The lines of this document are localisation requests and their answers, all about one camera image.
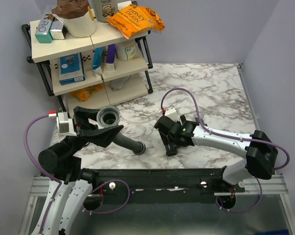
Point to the beige black shelf rack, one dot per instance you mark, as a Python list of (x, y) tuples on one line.
[(45, 57)]

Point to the purple white tube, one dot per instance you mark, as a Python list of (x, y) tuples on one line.
[(111, 58)]

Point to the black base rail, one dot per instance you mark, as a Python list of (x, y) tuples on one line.
[(156, 186)]

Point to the blue white tube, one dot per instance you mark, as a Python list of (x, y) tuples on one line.
[(97, 61)]

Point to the orange snack bag lower shelf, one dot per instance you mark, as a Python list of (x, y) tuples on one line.
[(85, 93)]

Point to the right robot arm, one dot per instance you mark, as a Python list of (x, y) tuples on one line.
[(256, 150)]

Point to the teal white box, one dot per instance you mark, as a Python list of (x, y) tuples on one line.
[(42, 33)]

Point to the white yellow cup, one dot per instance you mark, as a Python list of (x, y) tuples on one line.
[(126, 50)]

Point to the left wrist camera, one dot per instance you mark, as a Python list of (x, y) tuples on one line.
[(62, 122)]

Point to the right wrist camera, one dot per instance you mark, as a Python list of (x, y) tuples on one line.
[(171, 113)]

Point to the orange honey dijon chip bag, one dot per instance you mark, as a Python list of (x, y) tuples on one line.
[(135, 19)]

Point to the white skull cup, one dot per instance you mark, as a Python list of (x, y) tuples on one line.
[(104, 9)]

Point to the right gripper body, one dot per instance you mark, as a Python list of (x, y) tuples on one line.
[(171, 140)]

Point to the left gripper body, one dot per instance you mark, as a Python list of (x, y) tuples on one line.
[(78, 129)]

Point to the silver white box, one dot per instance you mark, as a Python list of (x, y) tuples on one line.
[(58, 31)]

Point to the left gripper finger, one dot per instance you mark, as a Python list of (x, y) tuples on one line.
[(89, 113), (100, 137)]

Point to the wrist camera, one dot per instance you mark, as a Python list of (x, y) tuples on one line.
[(62, 122), (171, 113)]

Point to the blue razor box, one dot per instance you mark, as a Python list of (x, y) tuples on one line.
[(70, 69)]

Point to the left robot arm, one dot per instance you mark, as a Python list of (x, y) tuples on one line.
[(69, 184)]

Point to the grey white item lower shelf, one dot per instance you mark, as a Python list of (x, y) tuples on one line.
[(118, 84)]

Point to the grey tee pipe fitting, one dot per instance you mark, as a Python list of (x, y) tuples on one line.
[(171, 149)]

